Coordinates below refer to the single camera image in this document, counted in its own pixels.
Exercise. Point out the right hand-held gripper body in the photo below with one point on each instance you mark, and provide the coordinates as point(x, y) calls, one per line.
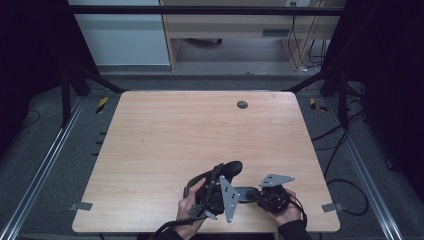
point(275, 180)

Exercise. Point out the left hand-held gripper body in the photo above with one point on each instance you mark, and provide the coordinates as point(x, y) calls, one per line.
point(229, 196)

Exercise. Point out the dark grey object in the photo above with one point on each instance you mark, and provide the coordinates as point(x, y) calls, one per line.
point(245, 194)

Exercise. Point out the black glasses case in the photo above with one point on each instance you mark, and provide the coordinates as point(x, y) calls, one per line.
point(232, 167)

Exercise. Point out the person's right hand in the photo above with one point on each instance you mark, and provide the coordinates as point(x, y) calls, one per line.
point(288, 215)

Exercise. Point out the person's left hand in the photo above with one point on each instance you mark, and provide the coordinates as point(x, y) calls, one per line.
point(186, 206)

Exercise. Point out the grey tape tab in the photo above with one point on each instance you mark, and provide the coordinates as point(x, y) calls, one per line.
point(80, 206)
point(332, 207)

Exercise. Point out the yellow black tape strip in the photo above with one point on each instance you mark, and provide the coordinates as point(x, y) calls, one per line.
point(316, 105)
point(102, 104)

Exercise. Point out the white cabinet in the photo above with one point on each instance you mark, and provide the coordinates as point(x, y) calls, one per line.
point(123, 36)

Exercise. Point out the aluminium floor rail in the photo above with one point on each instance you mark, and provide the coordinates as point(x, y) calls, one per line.
point(43, 166)
point(366, 173)

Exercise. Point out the black upright frame post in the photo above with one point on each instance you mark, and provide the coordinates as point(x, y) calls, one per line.
point(65, 100)
point(343, 100)

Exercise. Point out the black metal frame strut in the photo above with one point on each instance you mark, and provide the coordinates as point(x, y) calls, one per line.
point(313, 80)
point(96, 79)

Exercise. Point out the black horizontal frame bar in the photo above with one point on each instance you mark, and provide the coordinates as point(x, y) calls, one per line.
point(200, 10)

